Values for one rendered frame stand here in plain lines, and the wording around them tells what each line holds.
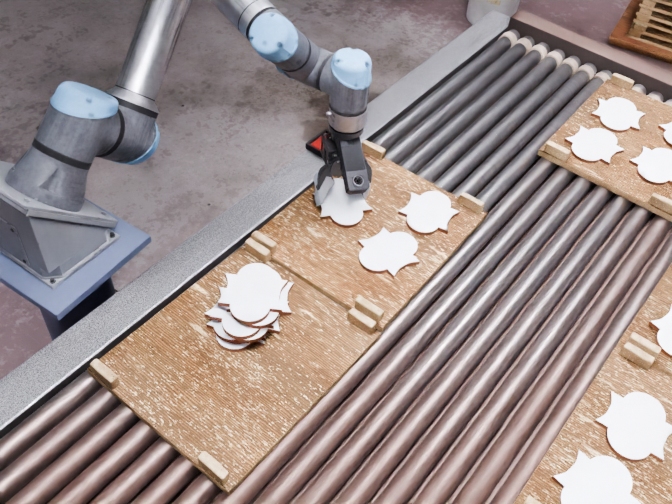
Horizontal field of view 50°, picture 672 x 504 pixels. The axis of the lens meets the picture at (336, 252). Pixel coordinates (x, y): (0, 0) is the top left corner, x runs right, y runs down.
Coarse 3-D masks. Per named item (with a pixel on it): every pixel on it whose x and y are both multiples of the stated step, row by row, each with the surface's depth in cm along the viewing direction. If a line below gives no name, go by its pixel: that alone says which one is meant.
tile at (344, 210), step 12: (336, 180) 163; (336, 192) 160; (324, 204) 158; (336, 204) 158; (348, 204) 159; (360, 204) 159; (324, 216) 156; (336, 216) 156; (348, 216) 156; (360, 216) 157
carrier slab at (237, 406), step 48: (192, 288) 143; (144, 336) 134; (192, 336) 135; (288, 336) 136; (336, 336) 137; (144, 384) 128; (192, 384) 128; (240, 384) 129; (288, 384) 130; (192, 432) 122; (240, 432) 123; (288, 432) 124; (240, 480) 118
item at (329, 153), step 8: (328, 136) 153; (336, 136) 144; (344, 136) 144; (352, 136) 144; (328, 144) 151; (336, 144) 151; (320, 152) 157; (328, 152) 150; (336, 152) 149; (328, 160) 149; (336, 160) 148; (336, 168) 150
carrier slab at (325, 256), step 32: (384, 160) 172; (384, 192) 164; (416, 192) 165; (448, 192) 166; (288, 224) 156; (320, 224) 156; (384, 224) 158; (448, 224) 159; (288, 256) 150; (320, 256) 150; (352, 256) 151; (416, 256) 152; (448, 256) 153; (320, 288) 145; (352, 288) 145; (384, 288) 146; (416, 288) 146; (384, 320) 140
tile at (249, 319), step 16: (240, 272) 136; (256, 272) 136; (272, 272) 136; (240, 288) 133; (256, 288) 133; (272, 288) 134; (224, 304) 131; (240, 304) 131; (256, 304) 131; (272, 304) 131; (240, 320) 129; (256, 320) 129
